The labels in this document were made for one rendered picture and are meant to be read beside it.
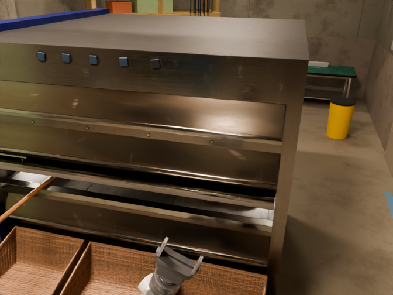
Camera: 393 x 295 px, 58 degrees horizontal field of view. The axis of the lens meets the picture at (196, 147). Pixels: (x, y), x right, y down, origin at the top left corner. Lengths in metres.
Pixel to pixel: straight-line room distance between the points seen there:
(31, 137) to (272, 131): 1.44
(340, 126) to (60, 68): 5.07
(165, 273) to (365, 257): 3.07
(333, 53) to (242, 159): 7.08
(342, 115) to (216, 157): 4.57
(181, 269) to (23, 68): 1.55
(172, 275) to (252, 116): 0.96
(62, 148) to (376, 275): 2.93
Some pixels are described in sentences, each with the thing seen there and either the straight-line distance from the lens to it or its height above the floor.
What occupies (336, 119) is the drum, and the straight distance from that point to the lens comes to 6.34.
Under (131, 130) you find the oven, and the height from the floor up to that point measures 1.66.
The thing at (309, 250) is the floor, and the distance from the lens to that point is 3.84.
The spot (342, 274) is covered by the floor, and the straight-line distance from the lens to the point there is 3.69.
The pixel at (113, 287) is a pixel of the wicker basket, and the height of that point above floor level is 0.59.
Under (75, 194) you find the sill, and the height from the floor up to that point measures 1.18.
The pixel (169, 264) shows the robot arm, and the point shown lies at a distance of 1.05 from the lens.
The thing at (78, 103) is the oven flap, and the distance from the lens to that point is 2.09.
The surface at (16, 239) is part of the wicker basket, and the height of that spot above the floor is 0.76.
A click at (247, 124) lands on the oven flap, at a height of 1.77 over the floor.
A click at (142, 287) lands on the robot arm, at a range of 1.21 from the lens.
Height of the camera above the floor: 2.41
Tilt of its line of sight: 25 degrees down
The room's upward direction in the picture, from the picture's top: straight up
